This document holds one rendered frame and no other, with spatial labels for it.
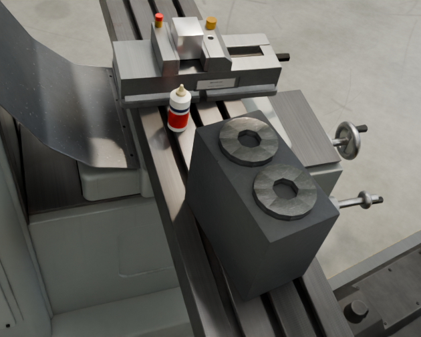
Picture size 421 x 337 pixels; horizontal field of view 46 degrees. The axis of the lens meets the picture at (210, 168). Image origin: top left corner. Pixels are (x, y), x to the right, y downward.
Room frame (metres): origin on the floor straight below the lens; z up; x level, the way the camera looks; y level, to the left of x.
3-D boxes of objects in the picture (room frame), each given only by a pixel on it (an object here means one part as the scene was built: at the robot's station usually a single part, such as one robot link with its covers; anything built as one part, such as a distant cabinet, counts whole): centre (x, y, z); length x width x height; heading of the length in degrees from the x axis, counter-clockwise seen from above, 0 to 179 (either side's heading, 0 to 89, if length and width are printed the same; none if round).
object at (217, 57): (0.86, 0.05, 1.01); 0.12 x 0.06 x 0.04; 24
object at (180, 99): (0.70, 0.08, 0.97); 0.04 x 0.04 x 0.11
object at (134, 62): (0.85, 0.07, 0.97); 0.35 x 0.15 x 0.11; 114
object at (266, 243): (0.47, -0.08, 1.02); 0.22 x 0.12 x 0.20; 37
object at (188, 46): (0.84, 0.10, 1.03); 0.06 x 0.05 x 0.06; 24
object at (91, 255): (0.84, 0.08, 0.42); 0.80 x 0.30 x 0.60; 116
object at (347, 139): (1.05, -0.35, 0.62); 0.16 x 0.12 x 0.12; 116
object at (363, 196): (0.94, -0.44, 0.50); 0.22 x 0.06 x 0.06; 116
